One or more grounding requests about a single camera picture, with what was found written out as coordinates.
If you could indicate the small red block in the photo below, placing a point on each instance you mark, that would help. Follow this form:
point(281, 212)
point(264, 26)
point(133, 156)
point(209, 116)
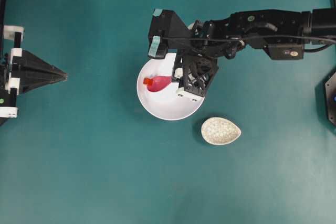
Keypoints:
point(147, 81)

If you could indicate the pink plastic spoon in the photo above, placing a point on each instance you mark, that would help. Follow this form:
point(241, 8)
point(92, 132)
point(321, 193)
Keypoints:
point(159, 83)

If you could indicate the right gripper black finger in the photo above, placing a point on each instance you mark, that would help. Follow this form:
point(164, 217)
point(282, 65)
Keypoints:
point(177, 72)
point(182, 87)

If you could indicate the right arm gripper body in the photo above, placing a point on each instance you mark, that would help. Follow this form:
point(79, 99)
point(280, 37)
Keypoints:
point(202, 57)

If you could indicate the white round bowl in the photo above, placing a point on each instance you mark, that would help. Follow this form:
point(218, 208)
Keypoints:
point(169, 103)

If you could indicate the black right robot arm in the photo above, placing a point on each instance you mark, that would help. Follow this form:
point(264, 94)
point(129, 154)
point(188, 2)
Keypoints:
point(282, 35)

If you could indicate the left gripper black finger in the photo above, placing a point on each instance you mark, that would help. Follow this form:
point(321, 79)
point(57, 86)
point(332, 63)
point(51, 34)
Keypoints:
point(25, 82)
point(28, 60)

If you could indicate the speckled ceramic spoon rest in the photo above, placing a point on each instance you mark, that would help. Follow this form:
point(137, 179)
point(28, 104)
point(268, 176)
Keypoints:
point(220, 131)

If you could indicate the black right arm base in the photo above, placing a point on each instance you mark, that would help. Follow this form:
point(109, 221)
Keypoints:
point(325, 100)

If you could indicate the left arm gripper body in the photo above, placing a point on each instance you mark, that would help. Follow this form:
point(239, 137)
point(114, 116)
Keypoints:
point(8, 106)

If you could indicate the black left frame rail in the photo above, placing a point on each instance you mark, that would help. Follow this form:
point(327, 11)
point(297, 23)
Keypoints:
point(2, 16)

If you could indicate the green table mat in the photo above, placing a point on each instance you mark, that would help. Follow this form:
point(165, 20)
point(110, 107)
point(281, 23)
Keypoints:
point(86, 151)

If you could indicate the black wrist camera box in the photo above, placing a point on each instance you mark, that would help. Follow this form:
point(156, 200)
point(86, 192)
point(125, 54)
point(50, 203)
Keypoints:
point(167, 31)

